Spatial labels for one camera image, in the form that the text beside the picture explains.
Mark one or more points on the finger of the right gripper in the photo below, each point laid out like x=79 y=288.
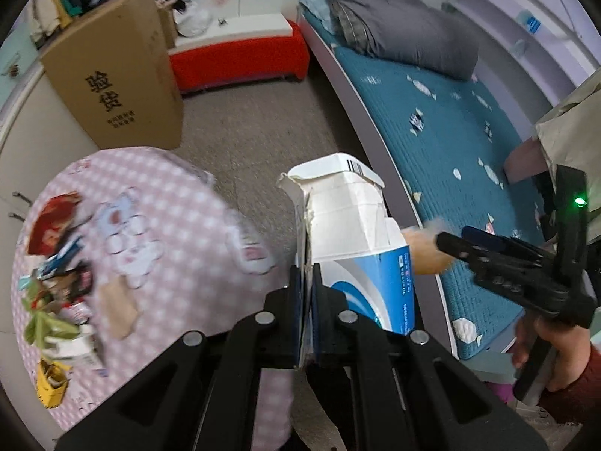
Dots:
x=508 y=246
x=466 y=248

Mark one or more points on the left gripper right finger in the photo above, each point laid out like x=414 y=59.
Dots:
x=327 y=334

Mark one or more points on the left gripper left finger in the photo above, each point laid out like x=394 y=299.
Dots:
x=284 y=334

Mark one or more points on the tan paper ball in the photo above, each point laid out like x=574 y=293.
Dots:
x=427 y=258

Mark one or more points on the white blue paper box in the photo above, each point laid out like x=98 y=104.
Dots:
x=344 y=231

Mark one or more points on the red snack bag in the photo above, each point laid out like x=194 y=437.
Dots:
x=48 y=229

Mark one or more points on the red sleeve right forearm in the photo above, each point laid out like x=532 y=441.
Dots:
x=579 y=403

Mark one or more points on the person right hand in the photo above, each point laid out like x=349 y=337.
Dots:
x=572 y=345

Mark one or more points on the teal candy-print bed mattress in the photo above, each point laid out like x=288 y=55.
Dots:
x=447 y=139

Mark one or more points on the pink checkered round tablecloth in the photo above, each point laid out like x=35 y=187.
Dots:
x=193 y=262

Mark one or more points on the beige jacket on bed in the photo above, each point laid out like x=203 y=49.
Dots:
x=570 y=136

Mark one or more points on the brown paper scrap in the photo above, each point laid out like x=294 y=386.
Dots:
x=118 y=307

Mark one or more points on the grey folded duvet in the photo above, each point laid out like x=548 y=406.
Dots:
x=408 y=31

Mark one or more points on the yellow paper wrapper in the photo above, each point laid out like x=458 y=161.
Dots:
x=51 y=382

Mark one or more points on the blue white wrapper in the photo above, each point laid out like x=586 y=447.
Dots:
x=57 y=263

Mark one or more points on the green plush leaf toy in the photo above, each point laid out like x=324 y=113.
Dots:
x=43 y=322

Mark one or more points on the red white storage bench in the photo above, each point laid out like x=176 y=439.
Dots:
x=240 y=50

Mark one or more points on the large brown cardboard box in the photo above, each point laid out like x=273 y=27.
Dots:
x=112 y=71

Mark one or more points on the white plastic bag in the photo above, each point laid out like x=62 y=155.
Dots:
x=192 y=20

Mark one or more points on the cream cabinet with handles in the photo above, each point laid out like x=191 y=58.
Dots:
x=39 y=136

